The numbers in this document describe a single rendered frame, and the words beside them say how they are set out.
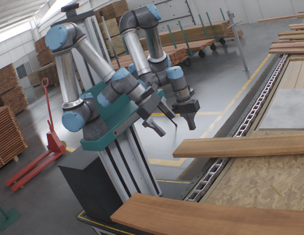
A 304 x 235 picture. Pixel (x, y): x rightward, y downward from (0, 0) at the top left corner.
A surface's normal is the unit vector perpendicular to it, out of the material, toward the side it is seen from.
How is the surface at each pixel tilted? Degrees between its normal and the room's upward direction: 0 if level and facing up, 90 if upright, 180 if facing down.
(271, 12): 93
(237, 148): 0
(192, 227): 0
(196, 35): 90
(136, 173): 90
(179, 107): 90
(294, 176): 0
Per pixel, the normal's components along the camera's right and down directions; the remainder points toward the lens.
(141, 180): 0.80, -0.04
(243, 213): -0.32, -0.88
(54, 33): -0.16, 0.29
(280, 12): -0.60, 0.52
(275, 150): -0.52, -0.51
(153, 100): 0.64, -0.42
